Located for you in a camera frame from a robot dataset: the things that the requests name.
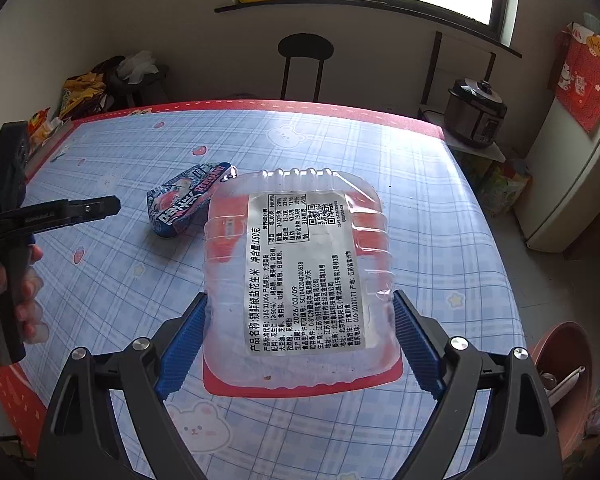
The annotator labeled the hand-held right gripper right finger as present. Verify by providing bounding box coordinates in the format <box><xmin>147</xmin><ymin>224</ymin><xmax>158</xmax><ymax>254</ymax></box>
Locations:
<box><xmin>392</xmin><ymin>289</ymin><xmax>563</xmax><ymax>480</ymax></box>

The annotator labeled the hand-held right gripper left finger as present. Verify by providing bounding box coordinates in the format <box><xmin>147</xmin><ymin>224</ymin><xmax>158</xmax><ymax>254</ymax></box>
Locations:
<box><xmin>35</xmin><ymin>290</ymin><xmax>211</xmax><ymax>480</ymax></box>

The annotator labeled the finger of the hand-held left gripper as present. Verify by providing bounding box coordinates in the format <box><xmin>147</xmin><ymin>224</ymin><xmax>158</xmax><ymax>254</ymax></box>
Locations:
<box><xmin>15</xmin><ymin>195</ymin><xmax>120</xmax><ymax>236</ymax></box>

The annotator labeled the blue snack packet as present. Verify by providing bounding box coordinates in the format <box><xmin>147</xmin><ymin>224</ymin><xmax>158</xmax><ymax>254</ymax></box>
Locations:
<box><xmin>146</xmin><ymin>161</ymin><xmax>239</xmax><ymax>238</ymax></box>

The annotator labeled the clear plastic labelled tray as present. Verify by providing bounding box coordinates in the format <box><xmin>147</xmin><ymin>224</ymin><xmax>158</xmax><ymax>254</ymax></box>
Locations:
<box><xmin>202</xmin><ymin>167</ymin><xmax>406</xmax><ymax>396</ymax></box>

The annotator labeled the person's left hand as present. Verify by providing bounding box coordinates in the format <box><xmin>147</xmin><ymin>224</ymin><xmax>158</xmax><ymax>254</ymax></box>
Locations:
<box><xmin>0</xmin><ymin>244</ymin><xmax>49</xmax><ymax>351</ymax></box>

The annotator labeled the orange snack packet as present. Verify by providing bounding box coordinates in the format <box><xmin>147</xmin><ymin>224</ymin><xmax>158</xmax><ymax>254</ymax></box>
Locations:
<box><xmin>27</xmin><ymin>109</ymin><xmax>63</xmax><ymax>143</ymax></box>

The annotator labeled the yellow snack bag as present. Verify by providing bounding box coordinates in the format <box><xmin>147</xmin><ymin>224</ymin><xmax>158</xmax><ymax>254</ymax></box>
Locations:
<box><xmin>60</xmin><ymin>74</ymin><xmax>106</xmax><ymax>118</ymax></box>

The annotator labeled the black bag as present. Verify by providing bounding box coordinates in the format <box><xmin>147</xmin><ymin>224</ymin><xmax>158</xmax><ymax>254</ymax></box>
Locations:
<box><xmin>91</xmin><ymin>57</ymin><xmax>171</xmax><ymax>111</ymax></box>

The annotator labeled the pink plastic basin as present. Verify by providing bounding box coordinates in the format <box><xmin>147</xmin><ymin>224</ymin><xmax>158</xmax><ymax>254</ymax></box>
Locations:
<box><xmin>535</xmin><ymin>322</ymin><xmax>593</xmax><ymax>448</ymax></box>

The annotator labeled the plaid printed tablecloth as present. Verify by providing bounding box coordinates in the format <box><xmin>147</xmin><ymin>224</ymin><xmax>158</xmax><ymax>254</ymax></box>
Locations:
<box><xmin>0</xmin><ymin>100</ymin><xmax>528</xmax><ymax>480</ymax></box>

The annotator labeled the white plastic bag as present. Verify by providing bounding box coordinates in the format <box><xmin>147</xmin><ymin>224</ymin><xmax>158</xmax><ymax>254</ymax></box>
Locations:
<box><xmin>116</xmin><ymin>51</ymin><xmax>158</xmax><ymax>83</ymax></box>

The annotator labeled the white utensil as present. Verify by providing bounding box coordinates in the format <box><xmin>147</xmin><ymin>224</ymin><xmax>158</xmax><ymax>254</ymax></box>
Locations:
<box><xmin>547</xmin><ymin>366</ymin><xmax>586</xmax><ymax>408</ymax></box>

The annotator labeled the colourful floor bag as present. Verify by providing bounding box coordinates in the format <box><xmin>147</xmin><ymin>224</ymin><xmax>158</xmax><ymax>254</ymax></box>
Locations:
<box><xmin>480</xmin><ymin>160</ymin><xmax>531</xmax><ymax>218</ymax></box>

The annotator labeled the white side table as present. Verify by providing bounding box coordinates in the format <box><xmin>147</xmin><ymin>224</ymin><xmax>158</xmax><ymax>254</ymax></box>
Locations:
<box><xmin>420</xmin><ymin>110</ymin><xmax>506</xmax><ymax>163</ymax></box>

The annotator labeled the white refrigerator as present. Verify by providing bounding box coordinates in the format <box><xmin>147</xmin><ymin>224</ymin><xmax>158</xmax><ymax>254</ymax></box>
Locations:
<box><xmin>525</xmin><ymin>35</ymin><xmax>600</xmax><ymax>256</ymax></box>

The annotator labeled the electric pressure cooker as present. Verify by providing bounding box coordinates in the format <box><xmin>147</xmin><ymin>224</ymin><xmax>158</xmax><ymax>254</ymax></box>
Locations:
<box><xmin>444</xmin><ymin>78</ymin><xmax>508</xmax><ymax>148</ymax></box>

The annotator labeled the black round stool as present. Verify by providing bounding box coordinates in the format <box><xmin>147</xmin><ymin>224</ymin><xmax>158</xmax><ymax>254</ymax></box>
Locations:
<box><xmin>278</xmin><ymin>33</ymin><xmax>335</xmax><ymax>106</ymax></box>

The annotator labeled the red printed gift bag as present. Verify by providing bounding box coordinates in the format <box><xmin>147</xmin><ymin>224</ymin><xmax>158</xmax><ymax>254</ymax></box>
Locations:
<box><xmin>554</xmin><ymin>22</ymin><xmax>600</xmax><ymax>133</ymax></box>

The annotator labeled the black metal frame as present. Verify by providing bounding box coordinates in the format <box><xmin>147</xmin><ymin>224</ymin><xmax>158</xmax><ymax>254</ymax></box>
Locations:
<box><xmin>422</xmin><ymin>31</ymin><xmax>497</xmax><ymax>111</ymax></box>

